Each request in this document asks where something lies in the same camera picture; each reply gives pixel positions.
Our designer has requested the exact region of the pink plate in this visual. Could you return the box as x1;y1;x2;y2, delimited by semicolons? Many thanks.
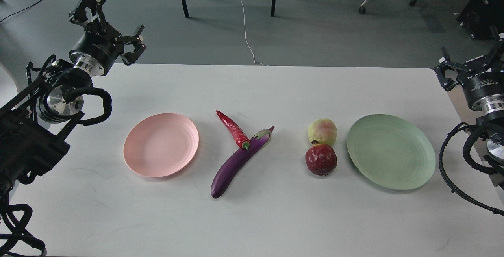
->
123;113;200;178

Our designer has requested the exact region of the red chili pepper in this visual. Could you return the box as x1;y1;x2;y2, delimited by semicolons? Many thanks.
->
215;110;250;150

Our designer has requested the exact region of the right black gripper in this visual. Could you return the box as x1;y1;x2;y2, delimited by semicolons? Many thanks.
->
434;26;504;112

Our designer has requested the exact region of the black equipment box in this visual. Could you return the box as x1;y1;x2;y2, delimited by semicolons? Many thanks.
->
457;0;504;39

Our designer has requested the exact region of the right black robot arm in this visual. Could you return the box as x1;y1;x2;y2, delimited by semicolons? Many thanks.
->
433;25;504;216

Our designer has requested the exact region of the green plate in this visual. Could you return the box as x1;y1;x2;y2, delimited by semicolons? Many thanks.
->
346;114;436;190

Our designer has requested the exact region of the red pomegranate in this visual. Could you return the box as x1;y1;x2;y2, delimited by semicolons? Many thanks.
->
305;140;338;176

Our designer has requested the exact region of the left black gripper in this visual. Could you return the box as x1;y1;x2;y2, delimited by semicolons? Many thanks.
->
69;0;146;76

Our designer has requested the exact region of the purple eggplant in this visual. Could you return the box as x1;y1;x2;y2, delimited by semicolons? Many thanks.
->
210;126;275;198

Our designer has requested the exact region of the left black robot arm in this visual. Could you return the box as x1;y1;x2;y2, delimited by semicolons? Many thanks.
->
0;0;146;257

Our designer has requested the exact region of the yellow green peach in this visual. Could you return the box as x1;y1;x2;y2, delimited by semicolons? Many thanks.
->
307;118;338;146

